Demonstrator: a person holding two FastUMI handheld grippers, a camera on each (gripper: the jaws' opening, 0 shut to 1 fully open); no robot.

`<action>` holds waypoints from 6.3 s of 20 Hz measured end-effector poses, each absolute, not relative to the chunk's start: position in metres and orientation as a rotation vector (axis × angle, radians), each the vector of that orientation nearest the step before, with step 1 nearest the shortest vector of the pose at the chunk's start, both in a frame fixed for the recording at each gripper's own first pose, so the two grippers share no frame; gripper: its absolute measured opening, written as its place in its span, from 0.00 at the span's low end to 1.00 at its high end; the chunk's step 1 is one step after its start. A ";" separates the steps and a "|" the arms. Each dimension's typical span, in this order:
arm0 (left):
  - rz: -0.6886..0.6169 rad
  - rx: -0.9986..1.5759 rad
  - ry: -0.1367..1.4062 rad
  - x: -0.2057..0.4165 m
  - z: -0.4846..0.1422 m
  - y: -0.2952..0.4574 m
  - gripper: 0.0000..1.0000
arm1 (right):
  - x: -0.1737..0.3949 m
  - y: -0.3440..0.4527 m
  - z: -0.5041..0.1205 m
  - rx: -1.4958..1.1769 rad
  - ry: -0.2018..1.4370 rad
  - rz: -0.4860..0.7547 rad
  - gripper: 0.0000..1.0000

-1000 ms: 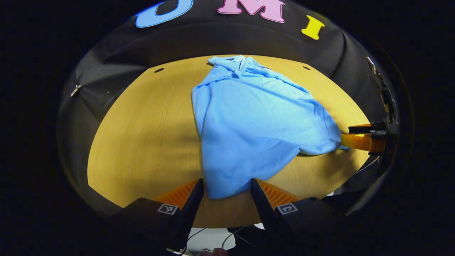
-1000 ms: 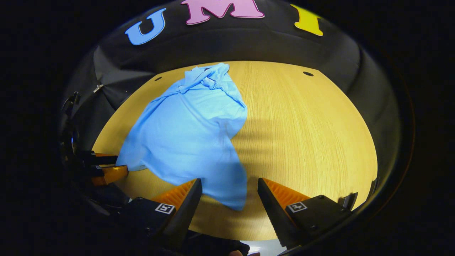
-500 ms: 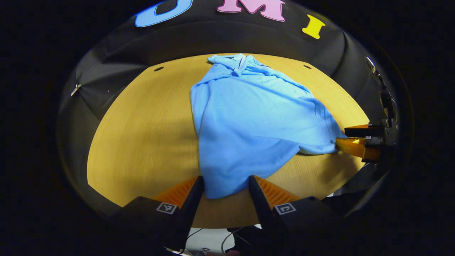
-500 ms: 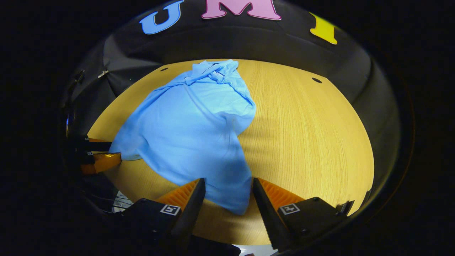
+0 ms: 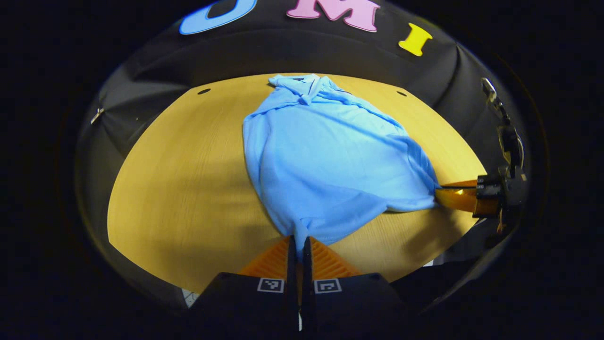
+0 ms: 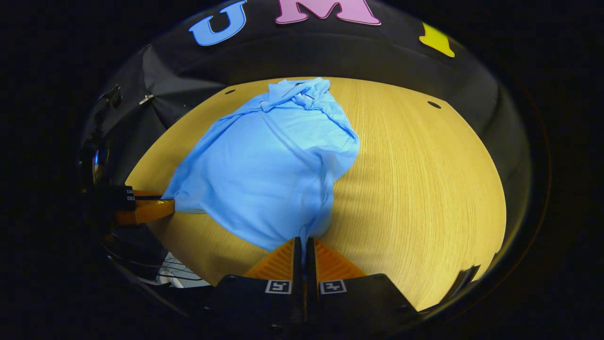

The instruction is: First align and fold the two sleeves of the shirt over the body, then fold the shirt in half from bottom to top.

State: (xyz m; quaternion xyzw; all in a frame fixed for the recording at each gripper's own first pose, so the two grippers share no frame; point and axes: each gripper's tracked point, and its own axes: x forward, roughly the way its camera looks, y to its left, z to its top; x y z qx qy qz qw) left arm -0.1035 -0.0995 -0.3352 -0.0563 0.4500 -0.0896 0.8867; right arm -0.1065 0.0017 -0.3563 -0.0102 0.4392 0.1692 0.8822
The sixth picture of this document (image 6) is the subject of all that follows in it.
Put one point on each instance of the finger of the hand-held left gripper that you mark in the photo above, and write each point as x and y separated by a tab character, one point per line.
141	192
148	211

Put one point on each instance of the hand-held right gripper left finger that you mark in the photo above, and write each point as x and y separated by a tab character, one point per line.
297	269

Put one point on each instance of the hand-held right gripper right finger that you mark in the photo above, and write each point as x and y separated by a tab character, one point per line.
310	269

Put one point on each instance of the light blue T-shirt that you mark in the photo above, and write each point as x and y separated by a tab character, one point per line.
269	170

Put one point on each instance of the silver clip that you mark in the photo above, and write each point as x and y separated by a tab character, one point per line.
146	99

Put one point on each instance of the black backdrop cloth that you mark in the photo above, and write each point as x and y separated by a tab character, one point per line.
330	52

